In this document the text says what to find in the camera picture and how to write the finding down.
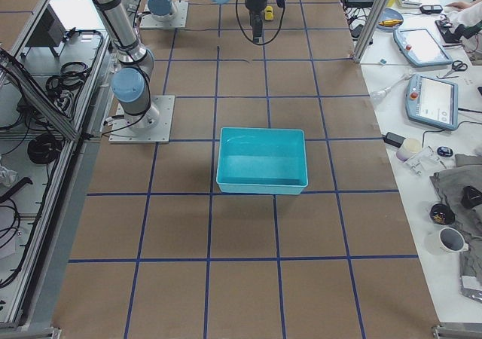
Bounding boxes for yellow beetle toy car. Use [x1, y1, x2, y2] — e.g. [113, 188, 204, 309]
[264, 5, 274, 21]

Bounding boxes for blue plate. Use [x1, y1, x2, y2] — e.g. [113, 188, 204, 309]
[377, 8, 404, 32]

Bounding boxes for yellow toy on plate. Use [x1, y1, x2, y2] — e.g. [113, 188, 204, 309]
[378, 19, 403, 27]

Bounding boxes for teal plastic bin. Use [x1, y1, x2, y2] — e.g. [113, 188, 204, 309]
[216, 127, 308, 195]

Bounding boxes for far teach pendant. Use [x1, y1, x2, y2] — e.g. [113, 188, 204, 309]
[393, 29, 453, 67]

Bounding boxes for teach pendant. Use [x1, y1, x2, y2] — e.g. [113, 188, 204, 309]
[393, 29, 453, 67]
[405, 74, 459, 130]

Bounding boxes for black power adapter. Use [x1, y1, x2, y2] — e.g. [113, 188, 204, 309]
[383, 132, 406, 148]

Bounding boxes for near teach pendant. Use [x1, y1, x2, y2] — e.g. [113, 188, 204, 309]
[405, 74, 459, 130]

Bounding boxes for scissors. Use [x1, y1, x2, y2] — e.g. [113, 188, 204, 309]
[440, 60, 468, 79]

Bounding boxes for white purple cup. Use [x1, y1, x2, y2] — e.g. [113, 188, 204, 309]
[396, 138, 422, 161]

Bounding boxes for grey cloth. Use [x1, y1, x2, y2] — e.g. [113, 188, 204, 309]
[430, 154, 481, 302]

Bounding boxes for small black bowl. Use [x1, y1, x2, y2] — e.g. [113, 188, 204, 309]
[429, 203, 455, 226]

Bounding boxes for white mug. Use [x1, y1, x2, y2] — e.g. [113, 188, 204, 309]
[424, 227, 468, 255]

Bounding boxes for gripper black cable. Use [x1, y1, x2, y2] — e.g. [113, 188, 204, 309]
[235, 0, 285, 45]

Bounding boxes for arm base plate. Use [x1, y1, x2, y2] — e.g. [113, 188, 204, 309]
[108, 95, 175, 144]
[139, 0, 188, 30]

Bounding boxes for aluminium frame post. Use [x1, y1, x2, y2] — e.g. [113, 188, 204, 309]
[352, 0, 389, 63]

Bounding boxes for coiled black cable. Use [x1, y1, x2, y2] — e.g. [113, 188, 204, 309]
[27, 132, 61, 166]

